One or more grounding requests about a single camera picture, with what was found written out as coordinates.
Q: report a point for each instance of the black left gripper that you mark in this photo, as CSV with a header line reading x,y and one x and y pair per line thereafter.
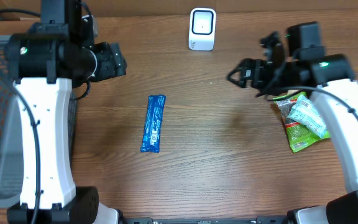
x,y
114,64

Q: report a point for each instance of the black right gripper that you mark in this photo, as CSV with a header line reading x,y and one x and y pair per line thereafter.
x,y
255,81

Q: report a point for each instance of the light teal snack packet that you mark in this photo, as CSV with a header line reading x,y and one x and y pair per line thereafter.
x,y
304,112

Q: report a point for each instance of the green gummy candy bag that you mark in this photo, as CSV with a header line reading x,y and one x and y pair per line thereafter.
x,y
299,136

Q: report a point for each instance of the blue cookie packet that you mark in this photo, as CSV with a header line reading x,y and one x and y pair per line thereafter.
x,y
153,124

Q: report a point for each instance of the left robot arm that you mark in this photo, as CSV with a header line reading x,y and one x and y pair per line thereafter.
x,y
45,64

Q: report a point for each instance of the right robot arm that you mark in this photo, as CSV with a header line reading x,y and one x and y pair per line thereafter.
x,y
332,87

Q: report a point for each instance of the white barcode scanner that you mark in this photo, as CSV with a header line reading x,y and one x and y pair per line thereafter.
x,y
202,29

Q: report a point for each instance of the grey plastic laundry basket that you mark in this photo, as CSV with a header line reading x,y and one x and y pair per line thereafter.
x,y
36,132

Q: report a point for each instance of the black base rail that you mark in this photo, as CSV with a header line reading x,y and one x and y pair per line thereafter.
x,y
280,219

